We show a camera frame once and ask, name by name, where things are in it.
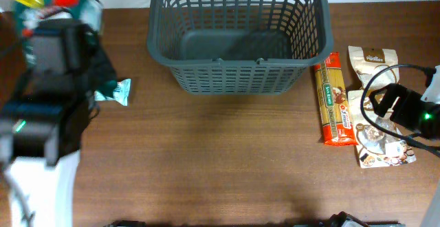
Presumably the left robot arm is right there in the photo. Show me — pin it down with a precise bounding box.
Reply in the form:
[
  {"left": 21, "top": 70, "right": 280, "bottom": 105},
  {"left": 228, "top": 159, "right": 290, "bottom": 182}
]
[{"left": 1, "top": 19, "right": 113, "bottom": 226}]

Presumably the Pantree mushroom pouch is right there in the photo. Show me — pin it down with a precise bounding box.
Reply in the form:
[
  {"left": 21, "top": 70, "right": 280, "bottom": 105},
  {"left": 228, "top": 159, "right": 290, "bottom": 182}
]
[{"left": 348, "top": 89, "right": 417, "bottom": 169}]

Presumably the Pantree white grain pouch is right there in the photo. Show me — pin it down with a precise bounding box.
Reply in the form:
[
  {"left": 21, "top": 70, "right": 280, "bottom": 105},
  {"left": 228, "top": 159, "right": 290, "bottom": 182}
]
[{"left": 348, "top": 46, "right": 399, "bottom": 90}]

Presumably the green Nescafe coffee bag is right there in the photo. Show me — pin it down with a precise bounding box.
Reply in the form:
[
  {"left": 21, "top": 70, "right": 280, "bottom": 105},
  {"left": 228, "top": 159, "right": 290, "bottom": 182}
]
[{"left": 10, "top": 0, "right": 120, "bottom": 97}]

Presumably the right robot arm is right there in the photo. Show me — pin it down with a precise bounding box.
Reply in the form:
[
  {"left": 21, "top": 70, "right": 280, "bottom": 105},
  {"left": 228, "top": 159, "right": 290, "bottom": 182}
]
[{"left": 360, "top": 64, "right": 439, "bottom": 157}]

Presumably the San Remo spaghetti packet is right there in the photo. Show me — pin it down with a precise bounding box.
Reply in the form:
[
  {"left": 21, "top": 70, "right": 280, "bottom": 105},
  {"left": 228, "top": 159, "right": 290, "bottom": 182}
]
[{"left": 313, "top": 52, "right": 357, "bottom": 147}]

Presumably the grey plastic basket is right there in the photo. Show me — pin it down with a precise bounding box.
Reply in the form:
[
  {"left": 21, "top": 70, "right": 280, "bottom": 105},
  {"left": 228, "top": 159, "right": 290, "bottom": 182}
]
[{"left": 146, "top": 0, "right": 333, "bottom": 95}]

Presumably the teal wet wipes packet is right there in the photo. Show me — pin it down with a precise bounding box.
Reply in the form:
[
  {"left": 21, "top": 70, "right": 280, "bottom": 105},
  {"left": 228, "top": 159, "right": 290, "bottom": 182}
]
[{"left": 94, "top": 78, "right": 131, "bottom": 107}]

